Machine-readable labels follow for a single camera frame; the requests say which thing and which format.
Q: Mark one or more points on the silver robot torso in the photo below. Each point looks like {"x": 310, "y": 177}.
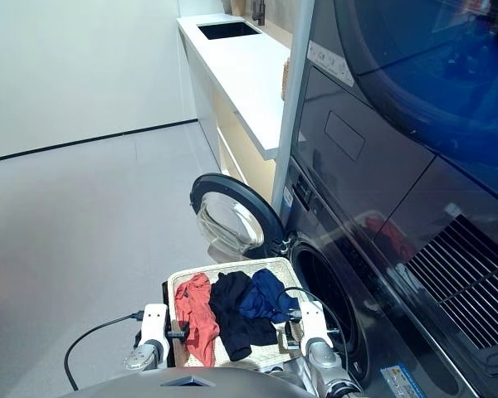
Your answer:
{"x": 191, "y": 383}

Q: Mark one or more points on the navy blue garment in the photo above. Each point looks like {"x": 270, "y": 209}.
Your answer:
{"x": 261, "y": 296}

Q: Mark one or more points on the black garment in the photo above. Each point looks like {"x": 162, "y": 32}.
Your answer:
{"x": 230, "y": 315}

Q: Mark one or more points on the blue white energy label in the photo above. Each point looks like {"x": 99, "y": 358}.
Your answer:
{"x": 402, "y": 381}

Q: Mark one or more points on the round washing machine door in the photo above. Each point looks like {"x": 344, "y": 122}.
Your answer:
{"x": 249, "y": 199}

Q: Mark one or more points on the white warning sticker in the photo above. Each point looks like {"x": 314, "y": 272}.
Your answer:
{"x": 330, "y": 62}

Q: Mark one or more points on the dark faucet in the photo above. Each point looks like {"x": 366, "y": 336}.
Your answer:
{"x": 257, "y": 10}

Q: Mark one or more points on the orange garment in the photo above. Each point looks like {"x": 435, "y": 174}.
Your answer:
{"x": 197, "y": 307}

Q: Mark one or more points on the dark stacked dryer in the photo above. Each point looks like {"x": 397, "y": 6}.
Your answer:
{"x": 398, "y": 103}

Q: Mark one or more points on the black sink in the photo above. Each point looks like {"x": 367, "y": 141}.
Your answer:
{"x": 228, "y": 30}

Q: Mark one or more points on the woven brown object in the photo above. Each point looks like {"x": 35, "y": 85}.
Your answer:
{"x": 286, "y": 79}

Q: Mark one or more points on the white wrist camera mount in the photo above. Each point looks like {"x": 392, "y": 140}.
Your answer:
{"x": 313, "y": 321}
{"x": 154, "y": 325}

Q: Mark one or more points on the white counter cabinet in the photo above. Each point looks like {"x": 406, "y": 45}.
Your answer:
{"x": 245, "y": 74}

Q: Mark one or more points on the small blue sticker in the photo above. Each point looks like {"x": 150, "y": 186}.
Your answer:
{"x": 287, "y": 197}

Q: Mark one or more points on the pale woven basket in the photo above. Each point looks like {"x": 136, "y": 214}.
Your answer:
{"x": 224, "y": 267}

